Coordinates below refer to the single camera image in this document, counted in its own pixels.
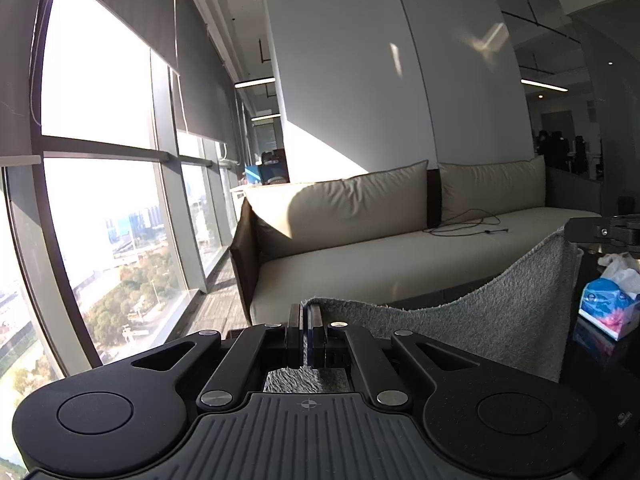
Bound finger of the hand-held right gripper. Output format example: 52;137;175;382
565;217;609;247

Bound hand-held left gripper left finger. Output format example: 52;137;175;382
127;304;305;414

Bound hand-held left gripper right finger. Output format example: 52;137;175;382
306;304;484;414

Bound grey terry towel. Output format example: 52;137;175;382
262;227;584;394

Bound white tissue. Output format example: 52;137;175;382
596;252;640;287

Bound blue tissue box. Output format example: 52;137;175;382
578;279;640;342

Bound beige sofa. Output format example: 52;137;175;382
229;166;604;327

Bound beige sofa seat cushion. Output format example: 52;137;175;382
249;205;602;325

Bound narrow beige back cushion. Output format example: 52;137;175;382
437;155;547;224

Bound wide beige back cushion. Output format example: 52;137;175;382
244;160;431;255

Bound grey roller blind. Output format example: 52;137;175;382
71;0;180;74
172;0;242;157

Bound black cable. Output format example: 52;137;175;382
422;208;511;239

